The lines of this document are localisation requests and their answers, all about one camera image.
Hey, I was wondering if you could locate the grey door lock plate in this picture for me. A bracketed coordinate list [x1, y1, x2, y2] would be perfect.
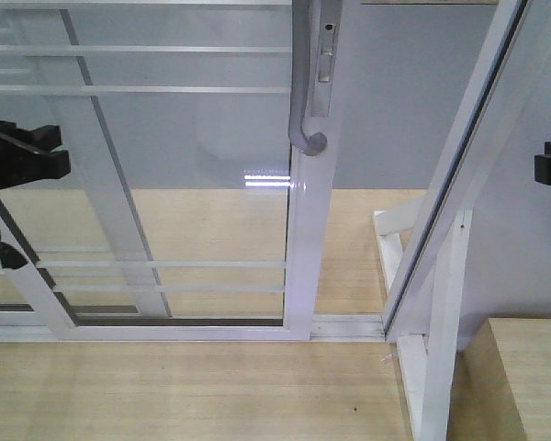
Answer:
[311, 0, 343, 118]

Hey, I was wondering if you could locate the white framed transparent sliding door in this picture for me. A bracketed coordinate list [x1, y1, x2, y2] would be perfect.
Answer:
[0, 1, 338, 341]

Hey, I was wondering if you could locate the grey door handle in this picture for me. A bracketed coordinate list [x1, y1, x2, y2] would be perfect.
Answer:
[288, 0, 327, 157]

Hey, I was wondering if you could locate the white bottom sliding rail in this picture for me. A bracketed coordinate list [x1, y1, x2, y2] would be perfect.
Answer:
[0, 314, 385, 343]

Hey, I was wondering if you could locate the light wooden base platform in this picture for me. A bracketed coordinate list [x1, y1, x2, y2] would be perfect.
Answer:
[0, 188, 529, 441]

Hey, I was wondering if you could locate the white fixed door frame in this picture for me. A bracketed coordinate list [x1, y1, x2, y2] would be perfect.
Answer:
[382, 1, 531, 343]

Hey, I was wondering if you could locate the white support brace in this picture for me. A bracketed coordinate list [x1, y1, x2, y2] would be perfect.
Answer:
[397, 210, 473, 440]

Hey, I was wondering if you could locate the light wooden box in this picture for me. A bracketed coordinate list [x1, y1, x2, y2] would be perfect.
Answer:
[489, 318, 551, 440]

